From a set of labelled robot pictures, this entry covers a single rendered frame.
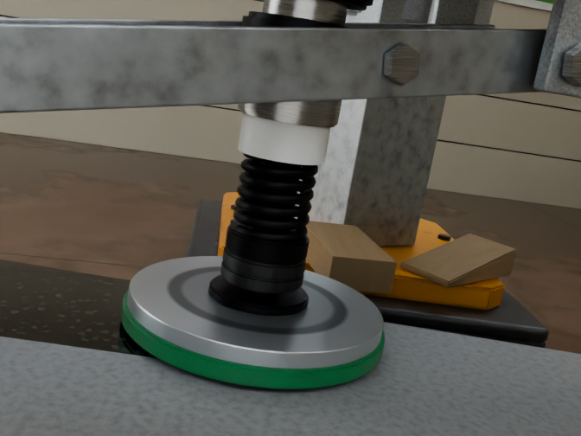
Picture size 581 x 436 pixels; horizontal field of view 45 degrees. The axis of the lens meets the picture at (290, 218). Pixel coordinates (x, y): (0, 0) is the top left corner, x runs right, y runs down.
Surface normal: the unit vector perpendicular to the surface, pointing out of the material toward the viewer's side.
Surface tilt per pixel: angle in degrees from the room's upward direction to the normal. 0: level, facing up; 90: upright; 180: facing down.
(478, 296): 90
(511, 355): 0
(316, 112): 90
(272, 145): 90
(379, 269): 90
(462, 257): 11
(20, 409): 0
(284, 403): 0
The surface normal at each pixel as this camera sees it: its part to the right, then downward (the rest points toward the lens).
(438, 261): 0.02, -0.93
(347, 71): 0.43, 0.28
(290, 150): 0.15, 0.26
